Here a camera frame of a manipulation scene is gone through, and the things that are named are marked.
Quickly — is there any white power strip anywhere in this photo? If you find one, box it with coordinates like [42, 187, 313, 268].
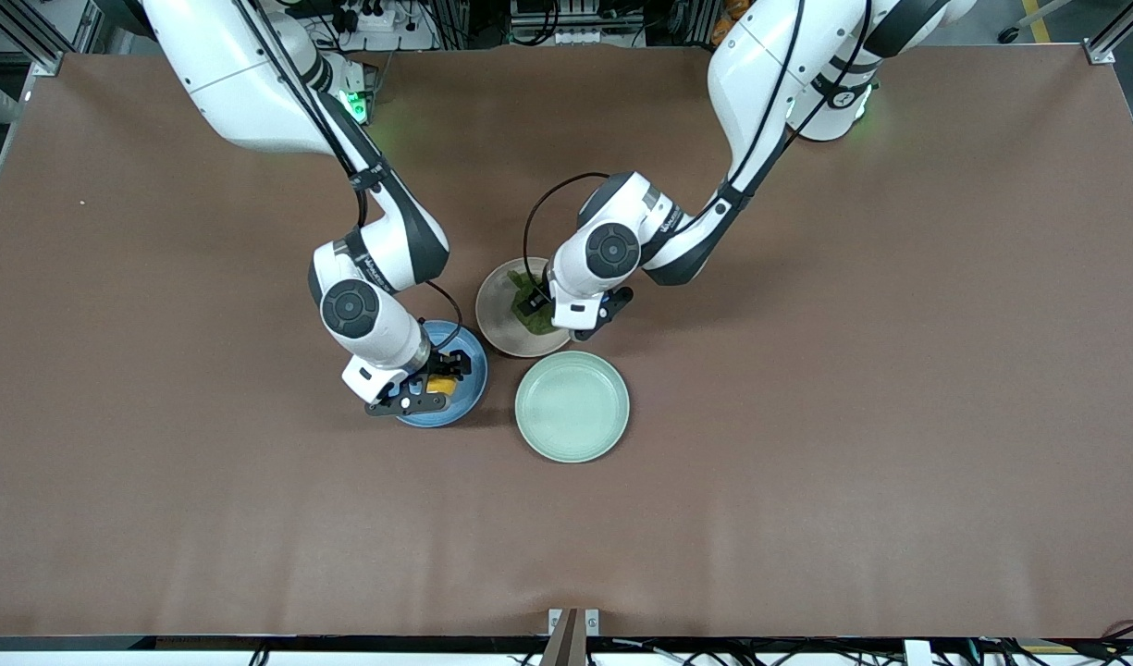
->
[329, 0, 412, 34]

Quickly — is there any beige plate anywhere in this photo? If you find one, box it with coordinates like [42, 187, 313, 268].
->
[475, 256, 574, 359]

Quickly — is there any white electronics box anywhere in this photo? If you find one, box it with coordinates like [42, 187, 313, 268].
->
[509, 0, 645, 47]

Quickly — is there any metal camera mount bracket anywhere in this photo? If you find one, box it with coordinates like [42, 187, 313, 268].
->
[540, 607, 602, 666]

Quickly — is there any green lettuce leaf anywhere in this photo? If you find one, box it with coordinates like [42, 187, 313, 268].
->
[508, 269, 560, 337]

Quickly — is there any light green plate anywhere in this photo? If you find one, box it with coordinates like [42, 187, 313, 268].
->
[514, 350, 631, 464]

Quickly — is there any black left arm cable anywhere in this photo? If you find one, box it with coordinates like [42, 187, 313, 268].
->
[523, 0, 874, 278]

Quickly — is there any blue plate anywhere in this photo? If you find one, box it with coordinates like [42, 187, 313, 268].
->
[393, 320, 489, 429]

